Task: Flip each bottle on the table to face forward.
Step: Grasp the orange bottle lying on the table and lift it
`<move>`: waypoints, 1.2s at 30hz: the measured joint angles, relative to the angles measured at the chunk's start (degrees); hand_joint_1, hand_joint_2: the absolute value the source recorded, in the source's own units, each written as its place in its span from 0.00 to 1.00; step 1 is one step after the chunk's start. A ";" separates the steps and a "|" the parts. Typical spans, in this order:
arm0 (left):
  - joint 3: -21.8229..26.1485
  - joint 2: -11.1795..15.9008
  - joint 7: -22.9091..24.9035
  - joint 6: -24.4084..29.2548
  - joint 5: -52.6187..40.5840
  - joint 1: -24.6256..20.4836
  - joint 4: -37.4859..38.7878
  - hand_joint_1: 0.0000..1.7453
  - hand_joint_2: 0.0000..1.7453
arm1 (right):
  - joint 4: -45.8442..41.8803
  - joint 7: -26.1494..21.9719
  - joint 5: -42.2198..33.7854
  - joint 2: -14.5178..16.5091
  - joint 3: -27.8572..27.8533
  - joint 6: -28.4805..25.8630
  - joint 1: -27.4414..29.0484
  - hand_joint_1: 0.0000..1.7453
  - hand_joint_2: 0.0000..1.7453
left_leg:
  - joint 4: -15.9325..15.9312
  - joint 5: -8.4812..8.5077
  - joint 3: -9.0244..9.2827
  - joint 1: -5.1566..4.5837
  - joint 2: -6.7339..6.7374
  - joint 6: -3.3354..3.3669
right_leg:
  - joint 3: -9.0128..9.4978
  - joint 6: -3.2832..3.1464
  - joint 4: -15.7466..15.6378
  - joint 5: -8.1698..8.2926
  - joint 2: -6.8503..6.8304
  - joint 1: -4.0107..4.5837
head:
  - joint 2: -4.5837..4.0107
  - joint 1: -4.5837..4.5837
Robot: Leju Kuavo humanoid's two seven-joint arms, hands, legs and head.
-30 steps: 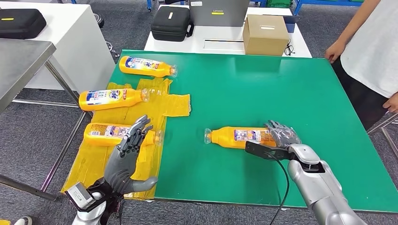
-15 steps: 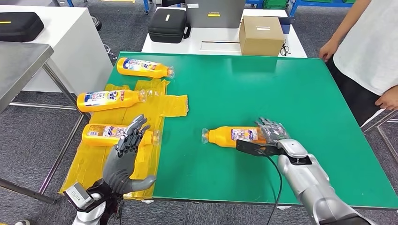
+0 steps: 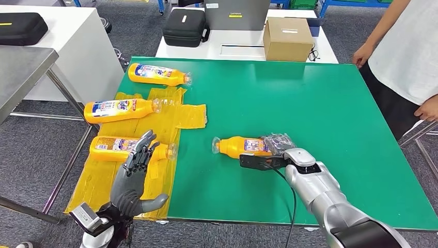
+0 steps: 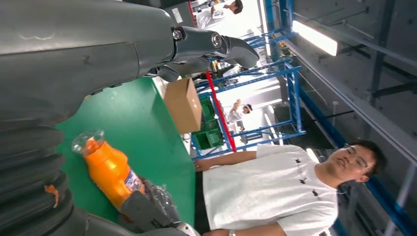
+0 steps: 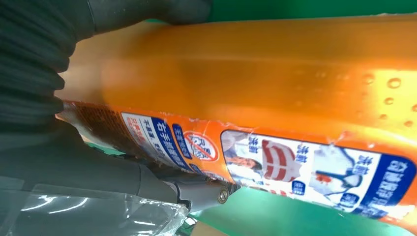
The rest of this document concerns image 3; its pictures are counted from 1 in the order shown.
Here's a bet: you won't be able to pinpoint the steel desk frame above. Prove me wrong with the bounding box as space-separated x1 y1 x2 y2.
399 120 438 188

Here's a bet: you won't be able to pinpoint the person's hand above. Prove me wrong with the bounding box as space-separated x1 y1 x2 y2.
413 103 438 123
352 43 376 69

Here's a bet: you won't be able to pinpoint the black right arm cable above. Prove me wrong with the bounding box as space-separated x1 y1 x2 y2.
259 163 298 248

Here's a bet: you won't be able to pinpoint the black case with yellow stripe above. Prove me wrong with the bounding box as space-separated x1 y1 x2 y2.
0 12 49 47

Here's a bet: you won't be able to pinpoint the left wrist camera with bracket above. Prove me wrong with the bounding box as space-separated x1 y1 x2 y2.
69 202 110 238

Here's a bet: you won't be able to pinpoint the white desk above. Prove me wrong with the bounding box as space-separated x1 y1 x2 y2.
0 4 125 117

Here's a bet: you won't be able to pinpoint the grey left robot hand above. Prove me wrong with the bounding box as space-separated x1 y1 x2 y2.
109 129 170 218

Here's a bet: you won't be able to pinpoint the grey Lenovo laptop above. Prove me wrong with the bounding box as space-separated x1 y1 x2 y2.
204 0 272 32

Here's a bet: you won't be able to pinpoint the black case with white label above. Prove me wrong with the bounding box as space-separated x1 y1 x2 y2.
162 8 211 48

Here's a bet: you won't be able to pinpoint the green plastic crate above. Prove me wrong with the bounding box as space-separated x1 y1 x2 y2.
289 0 319 10

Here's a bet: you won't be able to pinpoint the yellow taped plastic sheet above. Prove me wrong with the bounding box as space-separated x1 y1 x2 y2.
64 87 208 221

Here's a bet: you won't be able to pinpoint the stainless steel table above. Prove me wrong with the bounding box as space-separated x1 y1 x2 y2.
0 45 101 226

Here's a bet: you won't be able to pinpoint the dark blue notebook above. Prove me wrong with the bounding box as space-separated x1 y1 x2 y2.
307 17 328 37

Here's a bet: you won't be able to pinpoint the person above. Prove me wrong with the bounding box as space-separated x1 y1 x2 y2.
352 0 438 142

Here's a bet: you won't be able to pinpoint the brown cardboard box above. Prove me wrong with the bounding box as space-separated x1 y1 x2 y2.
262 17 315 63

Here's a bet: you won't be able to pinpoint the black eyeglasses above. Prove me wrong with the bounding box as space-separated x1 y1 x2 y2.
308 43 321 63

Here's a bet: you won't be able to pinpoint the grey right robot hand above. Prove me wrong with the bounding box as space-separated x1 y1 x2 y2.
262 133 298 157

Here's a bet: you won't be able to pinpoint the person's right hand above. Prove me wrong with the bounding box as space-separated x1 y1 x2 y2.
352 43 376 69

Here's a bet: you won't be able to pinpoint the white table with slot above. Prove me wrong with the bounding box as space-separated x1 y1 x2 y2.
154 7 339 65

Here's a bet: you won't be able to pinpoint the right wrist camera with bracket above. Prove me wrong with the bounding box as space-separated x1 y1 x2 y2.
239 154 292 172

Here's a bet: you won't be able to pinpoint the blue metal frame cart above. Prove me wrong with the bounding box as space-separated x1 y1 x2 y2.
318 0 394 18

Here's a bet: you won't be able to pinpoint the orange Tide detergent bottle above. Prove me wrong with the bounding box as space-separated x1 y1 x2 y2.
128 63 193 88
89 135 179 163
83 98 163 125
211 135 274 160

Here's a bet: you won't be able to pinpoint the person's left hand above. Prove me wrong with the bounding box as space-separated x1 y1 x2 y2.
413 103 438 123

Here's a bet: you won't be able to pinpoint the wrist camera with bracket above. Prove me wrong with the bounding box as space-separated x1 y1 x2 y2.
69 202 110 238
239 154 292 172

